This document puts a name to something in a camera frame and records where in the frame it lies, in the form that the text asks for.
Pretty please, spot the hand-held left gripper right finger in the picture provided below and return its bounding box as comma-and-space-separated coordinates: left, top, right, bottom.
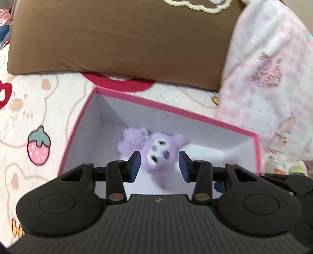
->
178, 151, 261, 205

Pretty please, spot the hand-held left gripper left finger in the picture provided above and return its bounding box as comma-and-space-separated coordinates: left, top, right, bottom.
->
58, 151, 141, 205

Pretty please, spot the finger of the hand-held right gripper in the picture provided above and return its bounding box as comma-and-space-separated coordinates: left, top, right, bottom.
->
260, 172, 313, 196

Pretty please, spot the green yarn ball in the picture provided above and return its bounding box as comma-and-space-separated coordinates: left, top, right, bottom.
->
289, 165, 307, 175

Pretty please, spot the purple plush toy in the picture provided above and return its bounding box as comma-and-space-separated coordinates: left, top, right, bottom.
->
117, 127, 190, 189

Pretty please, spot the pink cardboard box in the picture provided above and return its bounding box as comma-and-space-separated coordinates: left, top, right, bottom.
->
57, 85, 264, 196

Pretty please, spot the bear print blanket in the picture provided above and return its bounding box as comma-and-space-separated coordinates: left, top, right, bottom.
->
0, 44, 269, 246

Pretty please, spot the pink checked pillow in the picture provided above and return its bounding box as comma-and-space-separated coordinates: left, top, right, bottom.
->
216, 0, 313, 169

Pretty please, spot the brown pillow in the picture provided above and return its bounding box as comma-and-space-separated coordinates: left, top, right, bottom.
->
7, 0, 246, 92

